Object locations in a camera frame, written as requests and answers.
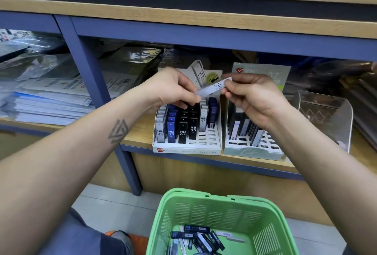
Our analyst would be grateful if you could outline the person's left hand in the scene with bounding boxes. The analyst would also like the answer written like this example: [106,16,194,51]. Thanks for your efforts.
[141,66,202,111]

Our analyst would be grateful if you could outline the colourful printed mat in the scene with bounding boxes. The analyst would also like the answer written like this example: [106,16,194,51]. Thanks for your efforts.
[106,230,149,255]

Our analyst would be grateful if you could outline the grey sneaker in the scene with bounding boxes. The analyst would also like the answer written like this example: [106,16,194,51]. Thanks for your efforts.
[112,231,135,255]

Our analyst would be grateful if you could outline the person's left forearm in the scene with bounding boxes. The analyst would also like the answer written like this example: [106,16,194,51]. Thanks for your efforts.
[0,87,163,255]

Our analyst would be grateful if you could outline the pale green display box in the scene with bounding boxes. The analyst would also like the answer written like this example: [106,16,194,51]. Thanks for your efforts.
[223,62,292,161]

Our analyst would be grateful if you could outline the dark plastic-wrapped packs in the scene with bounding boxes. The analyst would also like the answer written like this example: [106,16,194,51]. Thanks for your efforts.
[159,46,377,149]

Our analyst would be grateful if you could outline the person's right forearm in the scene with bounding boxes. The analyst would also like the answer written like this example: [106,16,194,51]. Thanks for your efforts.
[268,109,377,255]

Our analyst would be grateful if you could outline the pile of lead cases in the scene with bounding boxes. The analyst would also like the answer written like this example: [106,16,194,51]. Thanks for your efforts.
[167,224,246,255]

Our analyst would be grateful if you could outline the green plastic basket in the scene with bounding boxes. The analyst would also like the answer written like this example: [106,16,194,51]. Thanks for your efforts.
[146,187,300,255]

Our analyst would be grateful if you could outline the clear plastic display box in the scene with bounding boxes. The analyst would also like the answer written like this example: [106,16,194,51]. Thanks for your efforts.
[291,90,354,154]

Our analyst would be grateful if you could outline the stack of wrapped paper packs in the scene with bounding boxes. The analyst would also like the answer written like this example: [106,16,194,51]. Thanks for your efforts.
[0,28,165,127]

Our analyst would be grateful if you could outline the person's right hand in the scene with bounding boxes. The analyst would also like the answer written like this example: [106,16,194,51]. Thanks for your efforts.
[221,73,289,131]

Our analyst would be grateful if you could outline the white display box red label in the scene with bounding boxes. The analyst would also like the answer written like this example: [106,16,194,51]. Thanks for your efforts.
[152,59,223,155]

